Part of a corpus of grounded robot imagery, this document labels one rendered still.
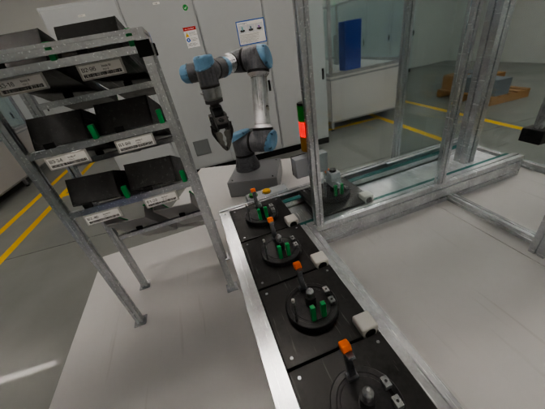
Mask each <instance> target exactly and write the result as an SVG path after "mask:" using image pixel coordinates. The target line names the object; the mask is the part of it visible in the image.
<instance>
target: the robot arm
mask: <svg viewBox="0 0 545 409"><path fill-rule="evenodd" d="M272 67H273V57H272V54H271V52H270V49H269V48H268V47H267V46H266V45H265V44H257V45H252V46H248V47H243V48H239V49H236V50H233V51H231V52H229V53H226V54H223V55H222V57H218V58H213V57H212V55H211V54H204V55H200V56H195V57H194V58H193V62H192V63H186V64H184V65H181V66H180V68H179V75H180V77H181V79H182V81H183V82H184V83H186V84H193V83H197V82H199V83H200V88H201V91H202V92H201V93H200V94H201V95H203V97H204V100H205V104H206V105H210V107H209V109H210V112H211V114H209V115H208V116H209V120H210V123H211V126H210V127H211V132H212V135H213V137H214V138H215V139H216V140H217V142H218V143H219V144H220V146H221V147H222V148H223V149H224V150H226V151H228V150H230V146H231V143H232V144H233V147H234V152H235V156H236V171H237V172H239V173H249V172H252V171H255V170H258V169H259V168H260V162H259V160H258V158H257V157H256V155H255V152H270V151H273V150H274V149H275V148H276V146H277V132H276V131H275V130H273V126H272V125H271V124H270V117H269V105H268V82H267V76H268V74H269V69H271V68H272ZM243 72H247V74H248V75H249V76H250V77H251V89H252V99H253V109H254V119H255V126H254V127H253V128H252V131H250V129H249V128H245V129H242V130H239V131H236V132H235V133H234V129H233V126H232V123H231V121H229V120H228V118H229V117H228V116H227V113H226V112H225V111H223V109H222V107H221V105H219V103H220V102H222V101H223V98H222V92H221V86H220V83H219V79H222V78H225V77H227V76H228V75H230V74H232V73H243ZM224 128H225V131H224V135H225V137H226V142H227V145H226V146H225V141H224V140H223V135H222V133H221V132H220V130H221V129H224Z"/></svg>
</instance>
